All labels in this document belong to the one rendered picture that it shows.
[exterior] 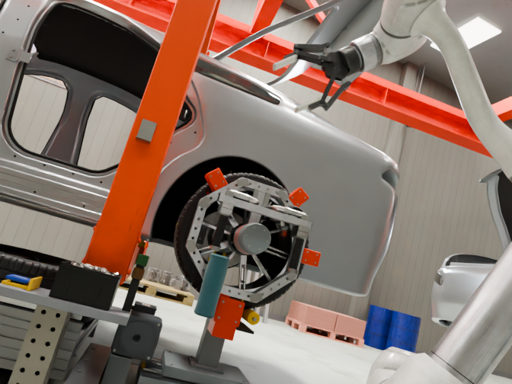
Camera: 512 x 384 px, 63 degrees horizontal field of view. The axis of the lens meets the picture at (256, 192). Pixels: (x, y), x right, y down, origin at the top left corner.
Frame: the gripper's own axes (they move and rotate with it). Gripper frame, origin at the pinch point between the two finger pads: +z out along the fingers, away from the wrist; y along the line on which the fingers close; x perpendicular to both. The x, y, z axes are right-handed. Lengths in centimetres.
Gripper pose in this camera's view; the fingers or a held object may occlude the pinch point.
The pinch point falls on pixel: (288, 87)
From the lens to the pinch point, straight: 115.8
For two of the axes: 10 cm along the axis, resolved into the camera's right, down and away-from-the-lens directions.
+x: 0.2, -2.0, -9.8
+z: -9.1, 4.1, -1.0
